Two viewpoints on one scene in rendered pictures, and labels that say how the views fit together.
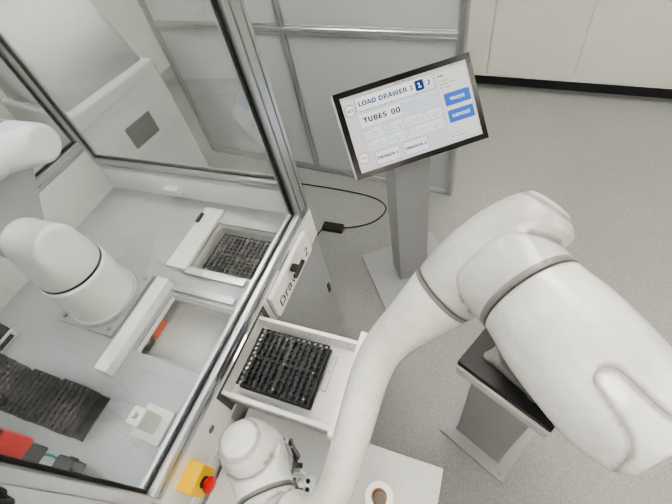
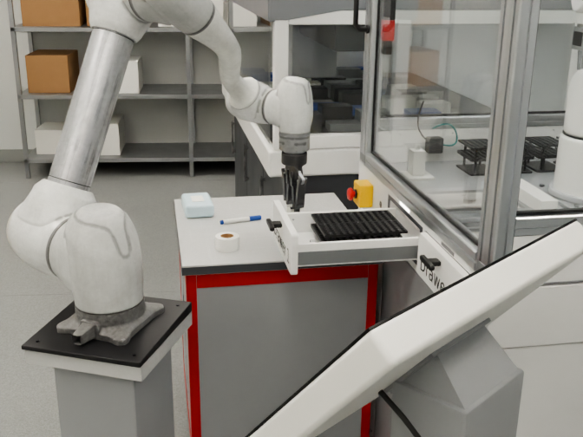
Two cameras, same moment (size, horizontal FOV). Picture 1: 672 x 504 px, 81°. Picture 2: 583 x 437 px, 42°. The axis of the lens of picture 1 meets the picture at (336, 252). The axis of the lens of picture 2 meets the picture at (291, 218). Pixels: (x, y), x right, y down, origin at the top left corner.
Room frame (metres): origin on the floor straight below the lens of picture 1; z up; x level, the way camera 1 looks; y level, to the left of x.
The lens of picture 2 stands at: (1.81, -1.20, 1.58)
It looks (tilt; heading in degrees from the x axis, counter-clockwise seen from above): 19 degrees down; 138
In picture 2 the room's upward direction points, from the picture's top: 1 degrees clockwise
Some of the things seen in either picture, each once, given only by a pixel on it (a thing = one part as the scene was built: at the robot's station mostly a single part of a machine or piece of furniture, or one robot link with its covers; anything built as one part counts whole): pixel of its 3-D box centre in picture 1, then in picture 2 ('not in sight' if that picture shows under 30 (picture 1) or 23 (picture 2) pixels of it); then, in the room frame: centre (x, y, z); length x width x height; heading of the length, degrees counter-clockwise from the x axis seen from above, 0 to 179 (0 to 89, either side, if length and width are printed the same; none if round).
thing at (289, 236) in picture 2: (351, 387); (284, 235); (0.38, 0.06, 0.87); 0.29 x 0.02 x 0.11; 149
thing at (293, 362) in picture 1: (286, 368); (357, 232); (0.49, 0.23, 0.87); 0.22 x 0.18 x 0.06; 59
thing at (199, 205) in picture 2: not in sight; (197, 205); (-0.21, 0.19, 0.78); 0.15 x 0.10 x 0.04; 151
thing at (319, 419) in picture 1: (283, 368); (360, 234); (0.49, 0.23, 0.86); 0.40 x 0.26 x 0.06; 59
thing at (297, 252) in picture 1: (291, 272); (442, 274); (0.82, 0.17, 0.87); 0.29 x 0.02 x 0.11; 149
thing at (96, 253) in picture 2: not in sight; (101, 253); (0.35, -0.46, 0.94); 0.18 x 0.16 x 0.22; 10
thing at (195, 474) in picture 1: (197, 479); (362, 193); (0.26, 0.49, 0.88); 0.07 x 0.05 x 0.07; 149
